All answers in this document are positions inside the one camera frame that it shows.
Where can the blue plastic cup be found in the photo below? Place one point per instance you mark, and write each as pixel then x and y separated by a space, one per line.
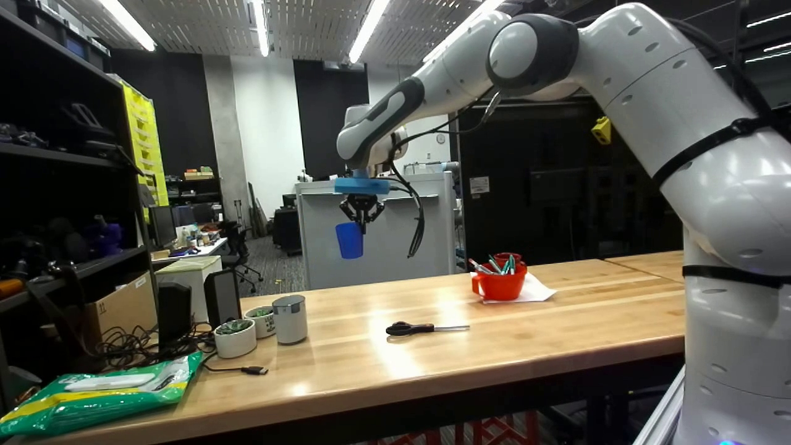
pixel 350 241

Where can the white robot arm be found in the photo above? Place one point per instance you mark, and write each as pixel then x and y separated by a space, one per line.
pixel 659 83

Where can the small white plant pot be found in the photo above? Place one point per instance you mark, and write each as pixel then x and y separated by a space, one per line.
pixel 262 324
pixel 233 342

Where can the white grey mug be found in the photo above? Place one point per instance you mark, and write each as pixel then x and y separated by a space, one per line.
pixel 290 323

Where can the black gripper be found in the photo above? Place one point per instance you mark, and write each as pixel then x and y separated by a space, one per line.
pixel 361 201

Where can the wooden spoon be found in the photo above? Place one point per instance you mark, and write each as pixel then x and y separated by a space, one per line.
pixel 255 370

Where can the white paper sheet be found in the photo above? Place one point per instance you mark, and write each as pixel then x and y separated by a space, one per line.
pixel 538 290

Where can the large black cabinet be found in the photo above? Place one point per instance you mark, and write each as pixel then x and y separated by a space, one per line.
pixel 559 206

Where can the black speaker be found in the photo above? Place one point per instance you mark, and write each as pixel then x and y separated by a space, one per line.
pixel 222 297
pixel 173 318

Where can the cardboard box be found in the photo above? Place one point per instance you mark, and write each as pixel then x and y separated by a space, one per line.
pixel 125 309

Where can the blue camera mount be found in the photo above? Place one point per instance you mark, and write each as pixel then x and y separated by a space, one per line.
pixel 361 186

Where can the black office chair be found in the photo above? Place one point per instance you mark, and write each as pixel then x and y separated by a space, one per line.
pixel 235 238

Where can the green wipes package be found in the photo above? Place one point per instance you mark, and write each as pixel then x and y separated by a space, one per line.
pixel 50 408

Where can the black shelving unit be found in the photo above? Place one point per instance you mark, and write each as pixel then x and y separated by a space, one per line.
pixel 50 176

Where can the yellow sign board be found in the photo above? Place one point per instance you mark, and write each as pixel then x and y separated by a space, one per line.
pixel 144 139

